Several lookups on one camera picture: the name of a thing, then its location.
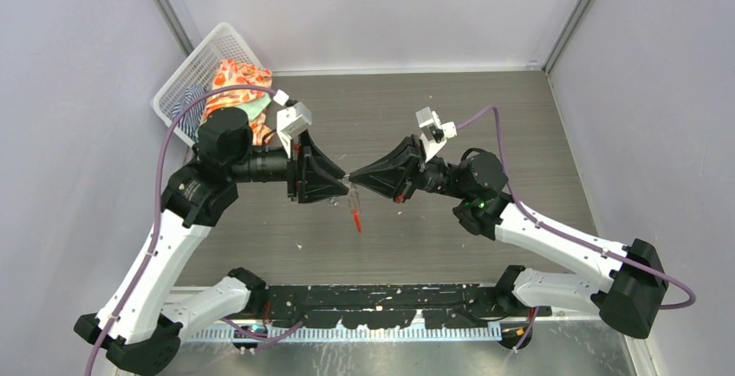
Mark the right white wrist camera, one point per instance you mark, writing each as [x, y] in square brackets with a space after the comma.
[434, 133]

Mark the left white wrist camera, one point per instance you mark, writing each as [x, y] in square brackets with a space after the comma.
[291, 122]

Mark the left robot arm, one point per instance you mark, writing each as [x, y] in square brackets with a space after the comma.
[139, 333]

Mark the mint green cloth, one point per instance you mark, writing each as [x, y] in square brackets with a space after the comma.
[255, 109]

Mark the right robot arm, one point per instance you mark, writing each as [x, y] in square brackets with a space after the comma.
[622, 283]

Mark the white plastic basket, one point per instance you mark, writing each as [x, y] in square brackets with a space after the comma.
[221, 59]

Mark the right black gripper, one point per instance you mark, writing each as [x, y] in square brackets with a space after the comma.
[393, 184]

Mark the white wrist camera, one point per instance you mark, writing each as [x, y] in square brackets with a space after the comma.
[291, 122]
[434, 133]

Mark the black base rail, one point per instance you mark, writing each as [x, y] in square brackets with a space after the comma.
[459, 305]

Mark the red handled metal keyring holder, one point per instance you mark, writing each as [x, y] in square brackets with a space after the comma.
[354, 205]

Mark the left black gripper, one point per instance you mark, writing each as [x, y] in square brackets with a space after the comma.
[310, 191]

